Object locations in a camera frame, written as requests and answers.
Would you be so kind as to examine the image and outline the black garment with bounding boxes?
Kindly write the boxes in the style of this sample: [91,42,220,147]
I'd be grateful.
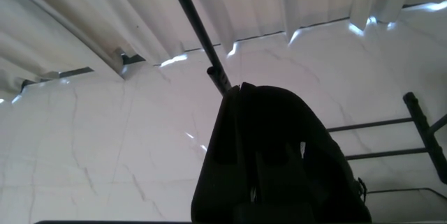
[239,82,373,223]

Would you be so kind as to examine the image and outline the white curtain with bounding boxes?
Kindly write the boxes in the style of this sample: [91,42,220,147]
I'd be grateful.
[0,0,447,103]

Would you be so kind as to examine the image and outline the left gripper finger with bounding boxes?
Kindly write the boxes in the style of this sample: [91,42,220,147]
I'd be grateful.
[191,86,251,222]

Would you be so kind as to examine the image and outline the black cable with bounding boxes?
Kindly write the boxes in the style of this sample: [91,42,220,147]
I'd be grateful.
[366,186,447,200]

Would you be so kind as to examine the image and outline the black clothes rack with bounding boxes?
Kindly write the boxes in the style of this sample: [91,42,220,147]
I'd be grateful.
[163,0,447,185]

